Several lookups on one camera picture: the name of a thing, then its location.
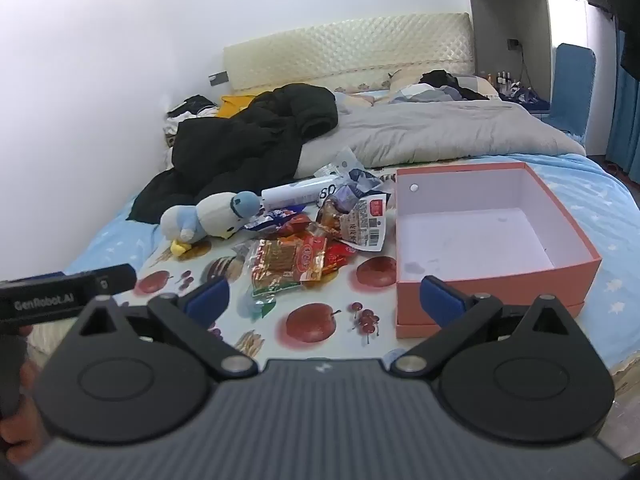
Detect white red snack packet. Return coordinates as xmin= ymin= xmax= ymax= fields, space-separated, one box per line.
xmin=315 ymin=193 xmax=390 ymax=252

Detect group of small bottles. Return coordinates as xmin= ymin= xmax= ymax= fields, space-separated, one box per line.
xmin=479 ymin=70 xmax=524 ymax=95

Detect blue and white snack bag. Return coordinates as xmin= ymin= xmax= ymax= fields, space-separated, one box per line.
xmin=339 ymin=167 xmax=396 ymax=206

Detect blue snack packet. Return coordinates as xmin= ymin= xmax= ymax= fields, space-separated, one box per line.
xmin=243 ymin=207 xmax=314 ymax=235

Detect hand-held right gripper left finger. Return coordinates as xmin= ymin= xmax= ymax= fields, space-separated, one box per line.
xmin=75 ymin=276 xmax=259 ymax=381

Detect cream padded headboard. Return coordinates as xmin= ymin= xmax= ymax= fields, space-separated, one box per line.
xmin=222 ymin=12 xmax=476 ymax=96

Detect clear plastic wrapper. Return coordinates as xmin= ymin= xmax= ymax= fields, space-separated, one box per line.
xmin=312 ymin=145 xmax=369 ymax=181

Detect grey blanket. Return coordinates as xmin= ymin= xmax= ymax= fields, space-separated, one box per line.
xmin=294 ymin=87 xmax=587 ymax=179

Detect white cabinet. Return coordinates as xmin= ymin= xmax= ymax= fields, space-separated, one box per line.
xmin=467 ymin=0 xmax=589 ymax=104

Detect black and white clothes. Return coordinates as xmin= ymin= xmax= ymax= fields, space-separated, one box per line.
xmin=163 ymin=93 xmax=221 ymax=149

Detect peach pillow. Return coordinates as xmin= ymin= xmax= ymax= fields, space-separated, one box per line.
xmin=334 ymin=90 xmax=377 ymax=109

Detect blue star-print bedsheet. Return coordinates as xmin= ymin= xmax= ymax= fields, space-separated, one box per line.
xmin=27 ymin=152 xmax=640 ymax=377

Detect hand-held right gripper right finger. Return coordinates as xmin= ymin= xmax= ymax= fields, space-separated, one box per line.
xmin=389 ymin=274 xmax=579 ymax=379

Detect blue chair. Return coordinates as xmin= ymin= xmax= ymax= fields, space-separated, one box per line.
xmin=543 ymin=42 xmax=599 ymax=137

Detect pink cardboard box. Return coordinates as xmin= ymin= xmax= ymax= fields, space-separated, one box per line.
xmin=394 ymin=162 xmax=604 ymax=340

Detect yellow cloth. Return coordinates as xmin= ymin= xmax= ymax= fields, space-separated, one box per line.
xmin=219 ymin=92 xmax=262 ymax=119

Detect fruit-print mat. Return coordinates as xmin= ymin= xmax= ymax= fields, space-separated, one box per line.
xmin=134 ymin=169 xmax=402 ymax=362

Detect blue patterned cloth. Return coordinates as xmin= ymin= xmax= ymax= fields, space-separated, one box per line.
xmin=499 ymin=84 xmax=551 ymax=114

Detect blue and white plush penguin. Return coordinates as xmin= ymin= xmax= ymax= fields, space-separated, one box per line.
xmin=159 ymin=190 xmax=261 ymax=256

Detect dark hanging clothes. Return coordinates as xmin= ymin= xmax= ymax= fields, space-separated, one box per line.
xmin=582 ymin=0 xmax=640 ymax=84

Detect person's left hand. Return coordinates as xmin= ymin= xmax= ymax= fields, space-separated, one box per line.
xmin=0 ymin=361 xmax=49 ymax=466

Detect orange red snack packet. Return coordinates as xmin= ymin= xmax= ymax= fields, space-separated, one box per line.
xmin=319 ymin=239 xmax=359 ymax=276

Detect white tube bottle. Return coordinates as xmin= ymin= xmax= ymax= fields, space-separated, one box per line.
xmin=260 ymin=177 xmax=341 ymax=211

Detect black jacket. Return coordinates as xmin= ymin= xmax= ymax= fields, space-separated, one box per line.
xmin=127 ymin=82 xmax=340 ymax=224

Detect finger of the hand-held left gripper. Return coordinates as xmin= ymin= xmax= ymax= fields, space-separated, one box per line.
xmin=91 ymin=263 xmax=137 ymax=295

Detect pile of clothes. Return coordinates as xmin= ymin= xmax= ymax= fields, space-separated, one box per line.
xmin=387 ymin=68 xmax=501 ymax=106

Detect green and orange snack packet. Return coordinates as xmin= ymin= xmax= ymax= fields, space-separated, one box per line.
xmin=249 ymin=236 xmax=329 ymax=302

